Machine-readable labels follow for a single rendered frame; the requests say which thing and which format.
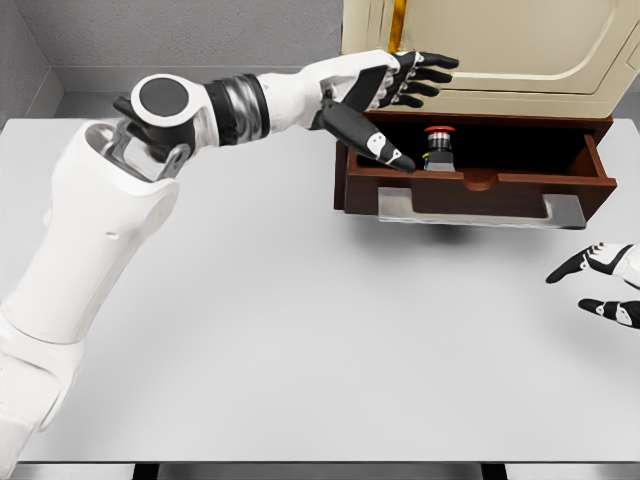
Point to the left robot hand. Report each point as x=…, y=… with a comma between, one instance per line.
x=367, y=85

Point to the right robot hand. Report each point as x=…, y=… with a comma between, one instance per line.
x=607, y=262

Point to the red button switch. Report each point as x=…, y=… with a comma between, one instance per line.
x=438, y=147

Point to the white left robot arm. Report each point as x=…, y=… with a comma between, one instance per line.
x=90, y=210

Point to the brown wooden drawer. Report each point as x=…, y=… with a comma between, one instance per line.
x=480, y=195

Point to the cream cabinet with brown base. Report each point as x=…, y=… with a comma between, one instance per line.
x=500, y=55

